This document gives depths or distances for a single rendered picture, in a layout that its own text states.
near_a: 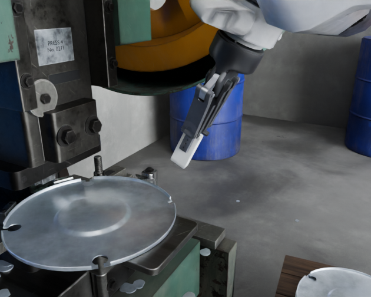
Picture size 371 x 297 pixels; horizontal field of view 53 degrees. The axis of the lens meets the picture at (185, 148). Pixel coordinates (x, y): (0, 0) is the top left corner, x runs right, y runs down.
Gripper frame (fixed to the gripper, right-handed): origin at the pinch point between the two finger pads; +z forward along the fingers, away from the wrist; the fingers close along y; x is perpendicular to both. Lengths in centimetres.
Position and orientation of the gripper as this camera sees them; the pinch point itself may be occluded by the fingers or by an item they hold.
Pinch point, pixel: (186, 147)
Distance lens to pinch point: 63.0
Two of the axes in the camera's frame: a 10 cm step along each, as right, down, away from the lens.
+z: -3.9, 7.6, 5.1
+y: 4.4, -3.3, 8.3
